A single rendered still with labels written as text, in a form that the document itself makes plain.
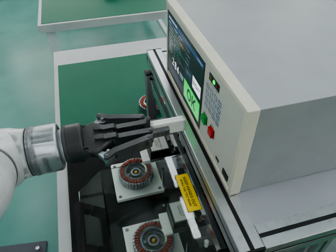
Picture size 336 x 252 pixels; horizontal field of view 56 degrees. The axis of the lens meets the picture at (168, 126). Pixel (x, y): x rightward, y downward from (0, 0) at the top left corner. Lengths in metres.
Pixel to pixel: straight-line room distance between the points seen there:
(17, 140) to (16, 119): 2.10
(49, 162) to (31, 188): 1.57
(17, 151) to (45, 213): 1.45
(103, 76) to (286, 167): 1.13
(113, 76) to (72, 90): 0.21
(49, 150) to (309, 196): 0.48
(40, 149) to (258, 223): 0.40
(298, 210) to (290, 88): 0.23
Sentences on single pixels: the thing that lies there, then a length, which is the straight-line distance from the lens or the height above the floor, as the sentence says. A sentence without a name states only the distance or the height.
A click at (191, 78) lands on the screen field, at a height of 1.22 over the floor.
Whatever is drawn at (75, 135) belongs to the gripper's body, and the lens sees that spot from 0.59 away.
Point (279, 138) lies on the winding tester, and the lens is 0.55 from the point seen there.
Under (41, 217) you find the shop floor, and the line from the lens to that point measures 2.01.
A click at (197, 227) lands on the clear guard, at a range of 0.63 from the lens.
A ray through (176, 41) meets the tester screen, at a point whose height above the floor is 1.25.
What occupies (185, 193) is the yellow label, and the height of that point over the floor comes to 1.07.
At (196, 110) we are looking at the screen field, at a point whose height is 1.17.
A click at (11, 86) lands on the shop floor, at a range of 3.08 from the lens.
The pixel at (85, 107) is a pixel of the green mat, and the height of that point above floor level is 0.75.
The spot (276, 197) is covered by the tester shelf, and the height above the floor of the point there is 1.11.
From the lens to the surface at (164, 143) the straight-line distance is 0.96.
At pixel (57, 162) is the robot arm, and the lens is 0.59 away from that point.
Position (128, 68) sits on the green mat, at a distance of 1.61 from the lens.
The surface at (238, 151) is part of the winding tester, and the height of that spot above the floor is 1.24.
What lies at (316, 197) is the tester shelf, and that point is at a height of 1.11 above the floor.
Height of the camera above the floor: 1.61
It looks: 43 degrees down
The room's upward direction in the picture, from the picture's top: straight up
